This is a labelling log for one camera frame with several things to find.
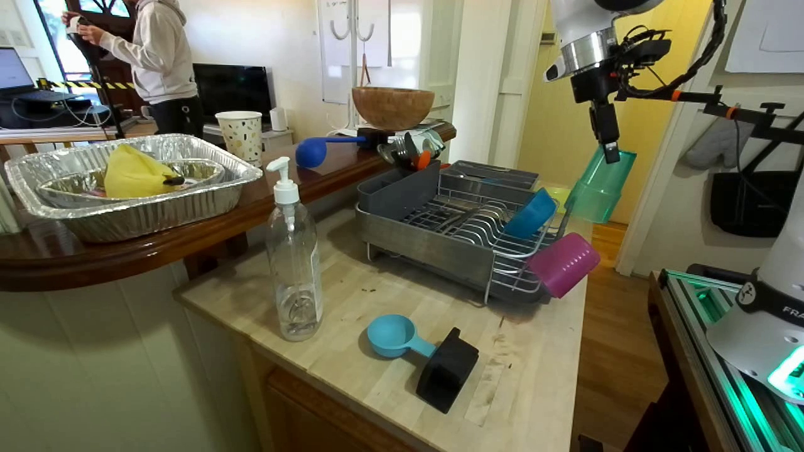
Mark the yellow cloth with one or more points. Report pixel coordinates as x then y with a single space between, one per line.
129 172

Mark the translucent green plastic cup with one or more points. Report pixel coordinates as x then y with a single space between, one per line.
599 189

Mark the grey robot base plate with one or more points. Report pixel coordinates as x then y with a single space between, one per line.
756 347

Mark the magenta plastic cup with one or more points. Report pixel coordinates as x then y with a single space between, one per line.
564 265

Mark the large aluminium foil tray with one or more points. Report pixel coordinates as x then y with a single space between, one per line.
128 216

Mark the grey oven mitt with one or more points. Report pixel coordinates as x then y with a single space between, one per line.
717 146

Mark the black hanging bag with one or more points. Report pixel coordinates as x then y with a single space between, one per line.
756 204

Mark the dotted paper cup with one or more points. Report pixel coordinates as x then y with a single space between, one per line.
242 135

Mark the aluminium frame with green light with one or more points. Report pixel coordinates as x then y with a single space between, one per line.
712 335

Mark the light blue measuring scoop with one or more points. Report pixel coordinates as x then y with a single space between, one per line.
391 335

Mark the blue plastic cup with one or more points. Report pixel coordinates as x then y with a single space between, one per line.
532 216

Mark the person in light sweater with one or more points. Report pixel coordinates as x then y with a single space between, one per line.
160 59

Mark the pile of kitchen utensils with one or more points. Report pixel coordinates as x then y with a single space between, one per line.
417 145

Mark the black monitor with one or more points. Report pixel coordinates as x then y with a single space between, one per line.
236 92

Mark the dark wooden bar ledge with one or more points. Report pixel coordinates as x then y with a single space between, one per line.
167 248

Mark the brown wooden bowl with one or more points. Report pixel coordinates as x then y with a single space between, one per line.
393 107

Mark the yellow-green plastic bowl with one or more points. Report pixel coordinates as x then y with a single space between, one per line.
557 195

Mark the grey dish drying rack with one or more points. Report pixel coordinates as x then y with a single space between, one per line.
435 235

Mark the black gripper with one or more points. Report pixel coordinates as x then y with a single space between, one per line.
597 87

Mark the white wall panel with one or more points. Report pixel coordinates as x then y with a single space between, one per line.
768 38

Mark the wooden base cabinet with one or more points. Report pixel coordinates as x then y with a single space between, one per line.
317 417

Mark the blue round ladle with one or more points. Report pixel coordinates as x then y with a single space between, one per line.
312 151

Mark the clear pump dispenser bottle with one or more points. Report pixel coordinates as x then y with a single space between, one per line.
295 276

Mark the white sheet with hooks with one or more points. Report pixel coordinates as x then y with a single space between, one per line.
354 42

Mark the black block holder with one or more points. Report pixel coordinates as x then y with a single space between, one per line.
448 371

